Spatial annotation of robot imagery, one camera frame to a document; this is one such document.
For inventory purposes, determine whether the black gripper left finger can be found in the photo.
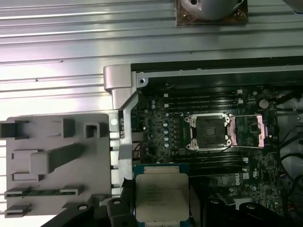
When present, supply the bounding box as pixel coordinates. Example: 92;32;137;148
44;178;141;227

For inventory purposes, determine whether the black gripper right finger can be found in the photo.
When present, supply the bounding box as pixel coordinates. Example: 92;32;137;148
187;177;299;227

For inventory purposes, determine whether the silver CPU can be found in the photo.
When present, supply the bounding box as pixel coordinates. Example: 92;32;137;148
133;162;190;224

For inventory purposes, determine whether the wire locking lever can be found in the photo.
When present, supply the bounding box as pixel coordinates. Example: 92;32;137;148
189;141;232;152

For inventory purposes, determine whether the metal socket cover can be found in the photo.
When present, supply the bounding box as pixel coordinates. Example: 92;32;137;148
227;114;268;149

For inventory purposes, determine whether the CPU socket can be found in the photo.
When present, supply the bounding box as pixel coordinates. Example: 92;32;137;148
184;113;233;151

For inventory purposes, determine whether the black RAM slot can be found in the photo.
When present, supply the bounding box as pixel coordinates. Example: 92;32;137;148
189;169;248;176
179;157;247;164
165;104;242;108
165;100;242;105
176;152;247;158
189;163;248;170
165;96;242;101
164;91;242;97

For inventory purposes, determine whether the grey parts rack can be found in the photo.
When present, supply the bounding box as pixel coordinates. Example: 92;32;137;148
0;113;112;217

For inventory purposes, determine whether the black grey PC case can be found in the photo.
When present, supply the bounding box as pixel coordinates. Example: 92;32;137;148
103;55;303;227

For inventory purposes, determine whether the green motherboard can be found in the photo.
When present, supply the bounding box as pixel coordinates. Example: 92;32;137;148
131;85;286;217

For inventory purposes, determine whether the black power cable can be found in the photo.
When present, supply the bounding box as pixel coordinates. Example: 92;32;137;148
276;122;303;213

